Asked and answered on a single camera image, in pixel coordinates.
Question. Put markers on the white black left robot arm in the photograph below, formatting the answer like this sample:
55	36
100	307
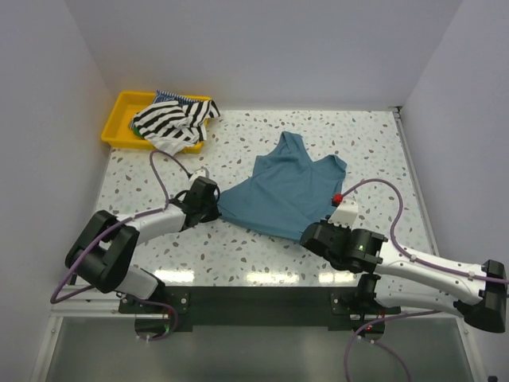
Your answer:
103	252

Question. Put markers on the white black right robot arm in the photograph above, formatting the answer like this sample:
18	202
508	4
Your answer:
392	278

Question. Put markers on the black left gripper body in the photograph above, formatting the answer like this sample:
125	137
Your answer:
210	210

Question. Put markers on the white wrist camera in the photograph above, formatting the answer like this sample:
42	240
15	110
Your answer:
202	172
345	213

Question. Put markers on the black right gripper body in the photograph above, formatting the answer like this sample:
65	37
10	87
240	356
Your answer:
332	227

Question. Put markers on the yellow plastic tray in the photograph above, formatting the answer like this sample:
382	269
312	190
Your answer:
117	133

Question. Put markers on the green garment in tray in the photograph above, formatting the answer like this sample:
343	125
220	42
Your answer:
135	130

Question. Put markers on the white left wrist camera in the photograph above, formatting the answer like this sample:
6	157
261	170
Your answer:
202	172

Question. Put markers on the black white striped tank top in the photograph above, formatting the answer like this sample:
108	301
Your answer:
170	128

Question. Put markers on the blue ribbed tank top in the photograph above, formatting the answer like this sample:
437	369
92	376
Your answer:
286	192

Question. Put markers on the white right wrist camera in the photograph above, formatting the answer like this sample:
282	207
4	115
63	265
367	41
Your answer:
345	213

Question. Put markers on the blue white striped tank top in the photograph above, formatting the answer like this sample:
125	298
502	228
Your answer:
164	96

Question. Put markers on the aluminium frame rail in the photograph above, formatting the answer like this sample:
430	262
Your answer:
89	304

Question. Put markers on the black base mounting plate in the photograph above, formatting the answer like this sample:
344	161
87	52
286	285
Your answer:
259	306

